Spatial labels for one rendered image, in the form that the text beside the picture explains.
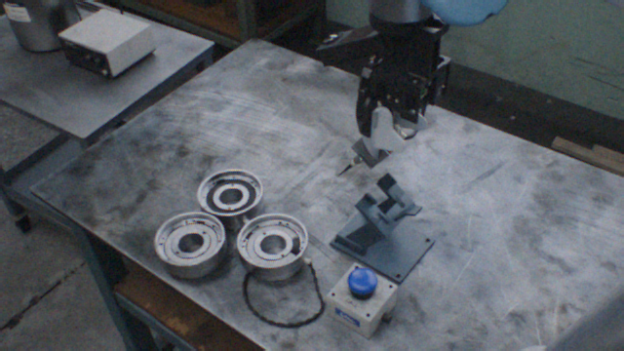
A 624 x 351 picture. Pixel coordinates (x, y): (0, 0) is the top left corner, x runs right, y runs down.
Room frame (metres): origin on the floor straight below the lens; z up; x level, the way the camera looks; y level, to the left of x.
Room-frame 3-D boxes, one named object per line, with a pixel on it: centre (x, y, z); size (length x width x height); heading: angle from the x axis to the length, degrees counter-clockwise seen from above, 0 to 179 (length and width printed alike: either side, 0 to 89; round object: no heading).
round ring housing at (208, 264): (0.62, 0.19, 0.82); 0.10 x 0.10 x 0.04
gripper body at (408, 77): (0.61, -0.11, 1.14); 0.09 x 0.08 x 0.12; 50
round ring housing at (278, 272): (0.61, 0.06, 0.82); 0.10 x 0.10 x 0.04
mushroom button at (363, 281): (0.50, -0.06, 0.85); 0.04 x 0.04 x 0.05
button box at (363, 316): (0.50, -0.06, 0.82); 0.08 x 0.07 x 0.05; 51
